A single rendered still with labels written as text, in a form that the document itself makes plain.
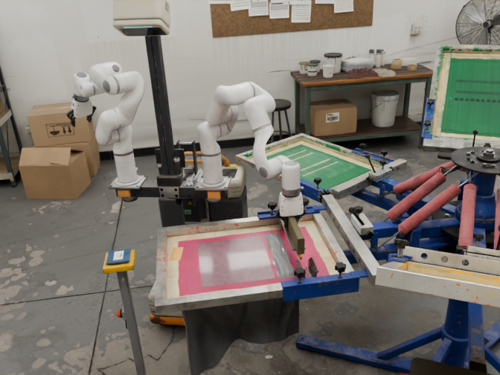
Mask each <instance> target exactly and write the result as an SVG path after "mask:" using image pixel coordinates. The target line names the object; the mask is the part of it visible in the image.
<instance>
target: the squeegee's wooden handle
mask: <svg viewBox="0 0 500 375"><path fill-rule="evenodd" d="M287 222H288V231H289V234H290V237H291V238H292V241H293V244H294V246H295V250H296V253H297V254H304V246H305V239H304V236H303V234H302V233H301V230H300V228H299V226H298V223H297V221H296V219H295V217H294V216H289V217H287Z"/></svg>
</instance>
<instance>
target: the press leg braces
mask: <svg viewBox="0 0 500 375"><path fill-rule="evenodd" d="M441 328H442V327H439V328H436V329H434V330H431V331H429V332H427V333H424V334H422V335H420V336H417V337H415V338H413V339H409V340H408V341H406V342H403V343H401V344H398V345H395V346H393V347H390V348H389V349H386V350H384V351H381V352H378V351H375V350H374V354H373V357H372V360H374V361H378V362H384V363H387V364H390V365H392V362H393V358H394V357H395V356H399V355H400V354H403V353H406V352H408V351H410V350H413V349H415V348H418V347H421V346H423V345H425V344H428V343H430V342H433V341H436V340H438V339H441V333H442V332H441ZM493 342H494V341H493V340H492V339H490V338H488V337H486V336H485V335H484V355H485V359H486V360H487V361H488V362H489V363H490V364H491V365H492V366H493V367H494V368H495V369H496V370H497V371H498V372H499V373H500V359H499V358H498V357H497V356H496V355H495V354H494V353H493V352H492V351H491V350H490V349H489V348H488V347H489V346H490V345H491V344H492V343H493ZM451 348H452V341H451V340H449V339H447V338H446V337H445V338H444V340H443V342H442V344H441V345H440V347H439V349H438V351H437V353H436V354H435V357H434V358H433V360H432V361H436V362H441V363H443V362H444V360H445V359H446V357H447V355H448V353H449V352H450V350H451Z"/></svg>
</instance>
